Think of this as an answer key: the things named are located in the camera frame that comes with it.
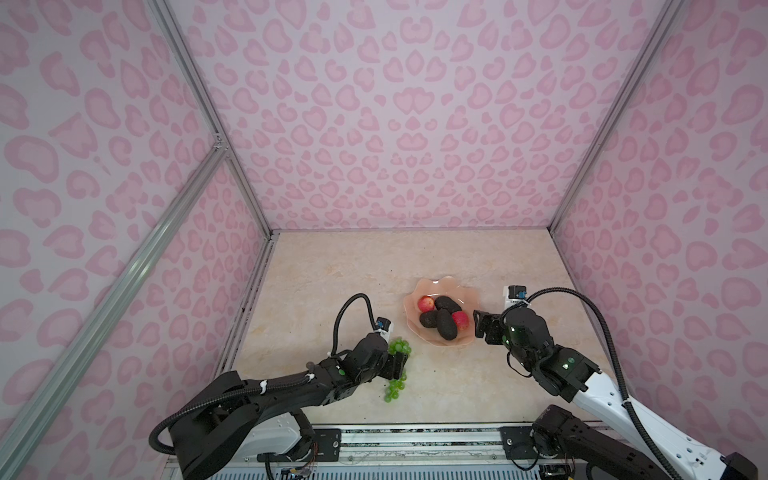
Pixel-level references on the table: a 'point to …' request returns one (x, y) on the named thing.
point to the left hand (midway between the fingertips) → (400, 350)
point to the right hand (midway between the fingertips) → (487, 313)
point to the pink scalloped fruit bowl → (467, 297)
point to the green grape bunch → (397, 345)
